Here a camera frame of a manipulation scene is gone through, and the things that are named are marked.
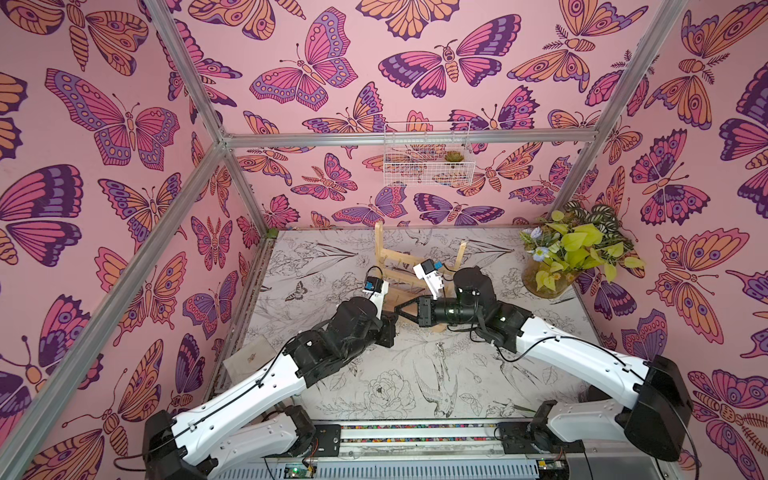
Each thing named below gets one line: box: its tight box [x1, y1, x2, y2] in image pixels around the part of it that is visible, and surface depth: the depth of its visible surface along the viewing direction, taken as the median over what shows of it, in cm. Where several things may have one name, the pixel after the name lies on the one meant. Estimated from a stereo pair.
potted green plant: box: [519, 200, 645, 298], surface depth 89 cm
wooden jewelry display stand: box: [374, 221, 467, 313], surface depth 67 cm
